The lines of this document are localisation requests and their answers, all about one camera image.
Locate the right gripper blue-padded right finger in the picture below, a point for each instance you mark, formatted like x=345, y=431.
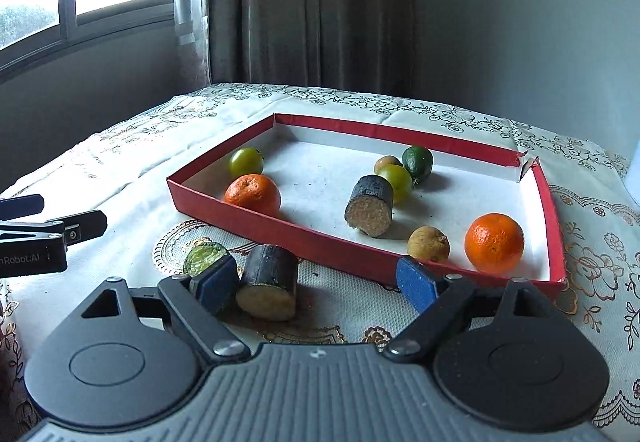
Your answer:
x=447, y=304

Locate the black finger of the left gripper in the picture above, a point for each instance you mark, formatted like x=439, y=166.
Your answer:
x=77, y=228

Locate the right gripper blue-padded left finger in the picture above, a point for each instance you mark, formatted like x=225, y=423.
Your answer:
x=173, y=321

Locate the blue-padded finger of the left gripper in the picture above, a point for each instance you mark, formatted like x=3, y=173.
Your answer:
x=21, y=206

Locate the brown longan fruit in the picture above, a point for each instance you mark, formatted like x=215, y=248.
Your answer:
x=384, y=161
x=428, y=245

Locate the dark sugarcane piece yellow end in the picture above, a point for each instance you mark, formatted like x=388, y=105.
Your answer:
x=268, y=287

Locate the large orange mandarin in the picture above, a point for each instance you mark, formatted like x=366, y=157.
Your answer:
x=494, y=243

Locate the dark sugarcane piece pale end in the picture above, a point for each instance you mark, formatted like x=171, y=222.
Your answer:
x=370, y=206

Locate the large green tomato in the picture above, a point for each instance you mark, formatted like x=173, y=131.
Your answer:
x=399, y=178

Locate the small dark green cucumber end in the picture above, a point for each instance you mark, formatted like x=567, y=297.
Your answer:
x=418, y=161

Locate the small green tomato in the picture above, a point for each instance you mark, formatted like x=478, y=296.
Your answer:
x=246, y=160

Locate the green cucumber piece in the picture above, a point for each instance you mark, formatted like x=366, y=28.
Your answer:
x=202, y=256

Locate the white floral embroidered tablecloth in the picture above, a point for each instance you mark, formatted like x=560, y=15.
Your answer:
x=123, y=171

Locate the small orange mandarin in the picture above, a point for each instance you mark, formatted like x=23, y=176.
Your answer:
x=255, y=192

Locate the red cardboard box tray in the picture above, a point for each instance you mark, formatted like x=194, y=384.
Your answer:
x=316, y=162

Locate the light blue electric kettle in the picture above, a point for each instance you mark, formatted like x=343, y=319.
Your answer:
x=632, y=183

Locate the brown grey curtain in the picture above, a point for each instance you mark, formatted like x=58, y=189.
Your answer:
x=362, y=45

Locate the window frame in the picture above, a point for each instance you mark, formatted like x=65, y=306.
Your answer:
x=85, y=16

